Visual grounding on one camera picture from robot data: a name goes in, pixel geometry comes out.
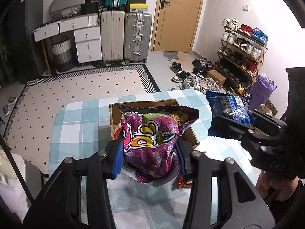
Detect white drawer dresser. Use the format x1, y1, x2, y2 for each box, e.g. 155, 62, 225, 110
33, 13, 103, 65

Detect woven laundry basket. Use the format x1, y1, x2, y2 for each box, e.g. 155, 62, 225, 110
51, 36, 75, 73

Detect red snack packet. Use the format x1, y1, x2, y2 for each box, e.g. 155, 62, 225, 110
175, 175, 194, 189

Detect purple snack bag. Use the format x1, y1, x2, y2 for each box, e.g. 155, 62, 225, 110
117, 104, 200, 187

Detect wooden shoe rack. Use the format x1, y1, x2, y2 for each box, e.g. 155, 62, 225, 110
216, 27, 268, 94

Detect brown cardboard box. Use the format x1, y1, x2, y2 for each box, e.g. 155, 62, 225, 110
109, 99, 201, 149

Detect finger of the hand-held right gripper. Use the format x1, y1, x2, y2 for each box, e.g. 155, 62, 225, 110
246, 109, 287, 136
210, 115, 254, 146

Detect beige dotted rug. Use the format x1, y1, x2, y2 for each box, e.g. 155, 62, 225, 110
5, 63, 161, 173

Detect scattered pile of sneakers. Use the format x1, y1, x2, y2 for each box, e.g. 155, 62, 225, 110
170, 58, 222, 94

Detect pair of grey slippers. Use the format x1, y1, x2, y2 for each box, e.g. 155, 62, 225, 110
3, 96, 18, 117

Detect person's right hand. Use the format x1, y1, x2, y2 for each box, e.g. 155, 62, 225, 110
256, 171, 301, 202

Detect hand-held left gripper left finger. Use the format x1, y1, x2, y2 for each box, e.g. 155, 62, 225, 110
22, 138, 125, 229

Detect grey folded chair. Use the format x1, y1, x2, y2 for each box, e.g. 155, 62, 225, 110
49, 0, 86, 21

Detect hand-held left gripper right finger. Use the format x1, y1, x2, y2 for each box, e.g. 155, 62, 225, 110
176, 138, 277, 229

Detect rows of assorted shoes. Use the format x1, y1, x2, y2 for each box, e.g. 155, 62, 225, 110
219, 18, 269, 91

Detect blue snack packet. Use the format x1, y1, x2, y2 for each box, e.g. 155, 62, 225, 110
205, 91, 251, 137

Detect wooden door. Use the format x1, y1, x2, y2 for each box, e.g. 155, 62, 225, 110
151, 0, 207, 53

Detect open cardboard carton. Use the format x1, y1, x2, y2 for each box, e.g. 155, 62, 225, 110
260, 100, 278, 117

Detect grey white side cabinet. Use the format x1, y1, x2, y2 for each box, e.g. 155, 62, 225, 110
0, 148, 45, 221

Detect patterned door mat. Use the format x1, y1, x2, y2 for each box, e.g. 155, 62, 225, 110
163, 51, 191, 64

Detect silver suitcase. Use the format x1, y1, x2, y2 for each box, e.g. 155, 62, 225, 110
123, 12, 153, 64

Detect small brown carton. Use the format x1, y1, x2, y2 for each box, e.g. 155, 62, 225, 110
206, 70, 226, 87

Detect dark refrigerator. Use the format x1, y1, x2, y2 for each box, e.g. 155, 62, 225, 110
0, 0, 44, 87

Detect beige suitcase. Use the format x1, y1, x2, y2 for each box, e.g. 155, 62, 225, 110
100, 10, 125, 63

